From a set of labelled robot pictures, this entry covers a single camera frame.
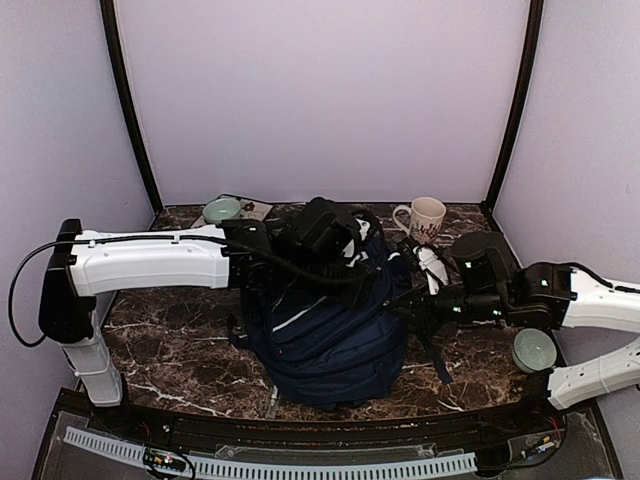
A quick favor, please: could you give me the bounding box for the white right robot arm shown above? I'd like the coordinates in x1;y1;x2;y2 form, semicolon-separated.
388;262;639;434

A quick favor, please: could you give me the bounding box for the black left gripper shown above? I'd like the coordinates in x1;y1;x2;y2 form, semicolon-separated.
286;255;375;307

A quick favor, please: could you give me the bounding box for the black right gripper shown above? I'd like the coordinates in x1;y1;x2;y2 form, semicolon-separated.
387;281;510;337

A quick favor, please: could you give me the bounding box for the black frame post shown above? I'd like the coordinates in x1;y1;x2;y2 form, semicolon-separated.
484;0;544;213
99;0;164;215

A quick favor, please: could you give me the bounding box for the black front rail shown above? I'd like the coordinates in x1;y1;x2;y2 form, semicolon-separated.
49;389;600;451

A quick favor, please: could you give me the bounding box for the left black frame post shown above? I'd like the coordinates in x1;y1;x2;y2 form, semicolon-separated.
99;0;164;215

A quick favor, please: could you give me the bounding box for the cream floral mug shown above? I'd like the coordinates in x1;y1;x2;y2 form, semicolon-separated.
392;197;447;245

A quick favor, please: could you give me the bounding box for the pale green bowl right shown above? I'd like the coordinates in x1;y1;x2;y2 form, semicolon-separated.
511;328;557;374

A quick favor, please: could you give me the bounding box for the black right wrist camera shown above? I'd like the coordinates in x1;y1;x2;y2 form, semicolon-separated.
450;231;518;291

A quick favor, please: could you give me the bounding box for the square floral plate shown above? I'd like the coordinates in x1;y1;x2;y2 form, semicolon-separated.
216;194;273;221

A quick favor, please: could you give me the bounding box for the right black frame post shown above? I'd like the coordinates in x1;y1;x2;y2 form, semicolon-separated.
484;0;544;213

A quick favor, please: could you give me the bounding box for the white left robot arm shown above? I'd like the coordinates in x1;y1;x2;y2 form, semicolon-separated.
29;216;381;436

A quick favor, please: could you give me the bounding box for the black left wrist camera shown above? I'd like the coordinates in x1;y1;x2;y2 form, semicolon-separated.
293;197;360;260

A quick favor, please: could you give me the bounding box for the pale green bowl on plate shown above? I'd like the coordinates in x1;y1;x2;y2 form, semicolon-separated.
202;197;241;224

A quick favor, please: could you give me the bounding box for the navy blue student backpack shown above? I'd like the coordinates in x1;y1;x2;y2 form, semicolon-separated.
228;209;412;410

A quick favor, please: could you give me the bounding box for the grey slotted cable duct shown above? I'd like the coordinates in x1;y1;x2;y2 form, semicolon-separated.
62;427;478;479

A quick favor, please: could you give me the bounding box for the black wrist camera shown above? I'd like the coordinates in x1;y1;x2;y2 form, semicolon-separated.
293;197;360;260
450;231;518;291

